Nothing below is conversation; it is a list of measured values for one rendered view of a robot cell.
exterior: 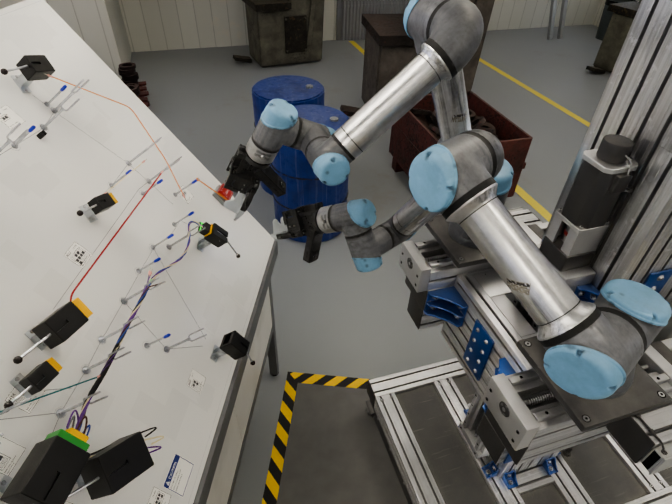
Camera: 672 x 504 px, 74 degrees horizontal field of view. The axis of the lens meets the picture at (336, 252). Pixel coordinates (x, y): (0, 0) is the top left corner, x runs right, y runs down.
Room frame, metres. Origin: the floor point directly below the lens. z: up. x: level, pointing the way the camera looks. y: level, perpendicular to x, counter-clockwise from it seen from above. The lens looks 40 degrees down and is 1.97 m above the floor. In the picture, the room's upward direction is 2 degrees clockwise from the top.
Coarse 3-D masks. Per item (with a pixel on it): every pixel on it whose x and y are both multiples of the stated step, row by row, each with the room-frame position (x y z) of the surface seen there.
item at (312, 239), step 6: (312, 228) 0.99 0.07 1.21; (312, 234) 0.98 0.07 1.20; (318, 234) 0.99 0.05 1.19; (306, 240) 0.99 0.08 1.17; (312, 240) 0.98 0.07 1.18; (318, 240) 0.99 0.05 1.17; (306, 246) 0.98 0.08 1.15; (312, 246) 0.97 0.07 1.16; (318, 246) 0.99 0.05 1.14; (306, 252) 0.97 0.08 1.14; (312, 252) 0.97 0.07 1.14; (318, 252) 1.00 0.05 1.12; (306, 258) 0.97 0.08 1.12; (312, 258) 0.97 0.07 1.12
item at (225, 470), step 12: (228, 432) 0.69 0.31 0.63; (228, 444) 0.67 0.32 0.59; (240, 444) 0.75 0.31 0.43; (228, 456) 0.65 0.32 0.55; (216, 468) 0.57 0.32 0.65; (228, 468) 0.63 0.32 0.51; (216, 480) 0.55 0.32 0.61; (228, 480) 0.61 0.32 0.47; (216, 492) 0.54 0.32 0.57; (228, 492) 0.59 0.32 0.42
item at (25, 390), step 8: (40, 368) 0.46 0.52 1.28; (48, 368) 0.47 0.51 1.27; (16, 376) 0.47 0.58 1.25; (32, 376) 0.44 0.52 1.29; (40, 376) 0.45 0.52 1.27; (48, 376) 0.46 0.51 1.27; (16, 384) 0.45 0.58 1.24; (24, 384) 0.44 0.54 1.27; (32, 384) 0.43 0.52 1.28; (40, 384) 0.44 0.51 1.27; (24, 392) 0.42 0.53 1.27; (32, 392) 0.43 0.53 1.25; (16, 400) 0.41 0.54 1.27
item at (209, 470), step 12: (276, 252) 1.33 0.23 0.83; (264, 276) 1.15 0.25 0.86; (264, 288) 1.11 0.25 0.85; (252, 312) 0.98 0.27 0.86; (252, 324) 0.93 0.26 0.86; (252, 336) 0.92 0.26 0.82; (240, 360) 0.79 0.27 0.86; (240, 372) 0.77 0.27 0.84; (228, 396) 0.67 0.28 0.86; (228, 408) 0.64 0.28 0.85; (228, 420) 0.63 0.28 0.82; (216, 432) 0.57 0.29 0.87; (216, 444) 0.54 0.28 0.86; (216, 456) 0.52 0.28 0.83; (204, 468) 0.48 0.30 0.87; (204, 480) 0.45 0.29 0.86; (204, 492) 0.43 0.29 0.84
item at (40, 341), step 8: (72, 304) 0.58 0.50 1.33; (56, 312) 0.54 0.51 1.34; (64, 312) 0.55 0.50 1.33; (72, 312) 0.56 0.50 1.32; (80, 312) 0.57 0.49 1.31; (48, 320) 0.52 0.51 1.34; (56, 320) 0.53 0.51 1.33; (64, 320) 0.54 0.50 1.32; (72, 320) 0.55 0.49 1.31; (80, 320) 0.56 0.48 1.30; (88, 320) 0.57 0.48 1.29; (32, 328) 0.56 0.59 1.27; (40, 328) 0.52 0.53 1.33; (48, 328) 0.51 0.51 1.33; (56, 328) 0.52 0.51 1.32; (64, 328) 0.53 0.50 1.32; (72, 328) 0.53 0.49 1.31; (32, 336) 0.54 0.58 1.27; (40, 336) 0.51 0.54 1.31; (48, 336) 0.51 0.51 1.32; (56, 336) 0.51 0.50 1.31; (64, 336) 0.51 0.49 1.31; (40, 344) 0.54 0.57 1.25; (48, 344) 0.51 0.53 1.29; (56, 344) 0.51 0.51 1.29; (16, 360) 0.45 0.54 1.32
